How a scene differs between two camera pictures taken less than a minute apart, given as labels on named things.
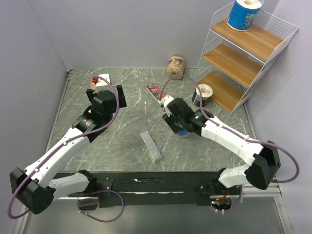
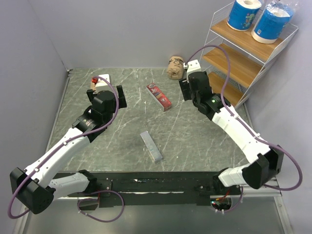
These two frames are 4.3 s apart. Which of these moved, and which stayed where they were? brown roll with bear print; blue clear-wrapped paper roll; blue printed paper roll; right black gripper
Moved: right black gripper; blue clear-wrapped paper roll
Stayed: brown roll with bear print; blue printed paper roll
